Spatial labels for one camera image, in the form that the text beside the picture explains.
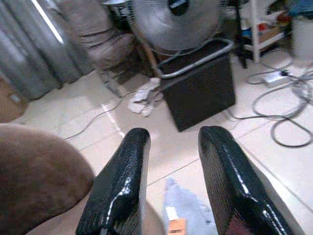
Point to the white shelf rack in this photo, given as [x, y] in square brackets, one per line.
[262, 27]

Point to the brown plush pillow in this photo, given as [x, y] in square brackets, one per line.
[36, 176]

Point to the grey round fan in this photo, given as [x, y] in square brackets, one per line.
[174, 24]

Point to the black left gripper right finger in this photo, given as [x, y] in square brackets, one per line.
[234, 186]

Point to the white power strip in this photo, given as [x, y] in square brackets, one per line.
[274, 77]

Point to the grey curtain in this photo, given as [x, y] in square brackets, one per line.
[34, 46]

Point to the clear plastic bag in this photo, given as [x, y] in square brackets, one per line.
[183, 208]

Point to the brown cardboard box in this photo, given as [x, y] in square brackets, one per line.
[9, 100]

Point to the black box with metal frame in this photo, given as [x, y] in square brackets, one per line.
[199, 90]

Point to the white crumpled cloth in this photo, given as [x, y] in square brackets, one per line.
[144, 96]

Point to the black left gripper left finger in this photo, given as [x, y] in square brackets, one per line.
[117, 186]

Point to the white container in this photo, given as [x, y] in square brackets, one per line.
[302, 39]

